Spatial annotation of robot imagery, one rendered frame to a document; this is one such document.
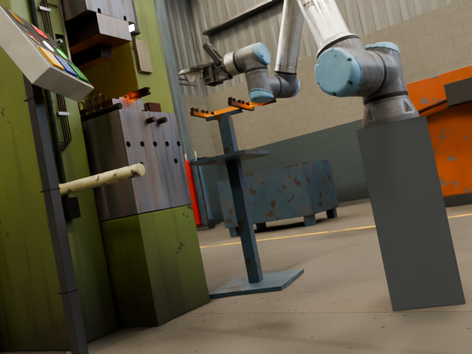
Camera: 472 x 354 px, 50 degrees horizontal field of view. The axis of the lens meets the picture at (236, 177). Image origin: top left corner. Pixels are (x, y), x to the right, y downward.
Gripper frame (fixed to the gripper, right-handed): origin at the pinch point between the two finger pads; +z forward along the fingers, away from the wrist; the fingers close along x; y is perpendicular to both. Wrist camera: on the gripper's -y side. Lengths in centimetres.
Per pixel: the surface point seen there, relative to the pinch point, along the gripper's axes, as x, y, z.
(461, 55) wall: 750, -109, -34
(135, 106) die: 1.8, 4.6, 33.0
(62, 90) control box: -54, 7, 15
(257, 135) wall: 804, -75, 402
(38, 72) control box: -69, 5, 7
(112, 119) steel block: -16.0, 11.8, 31.9
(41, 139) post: -60, 22, 23
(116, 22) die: -1.0, -34.1, 33.0
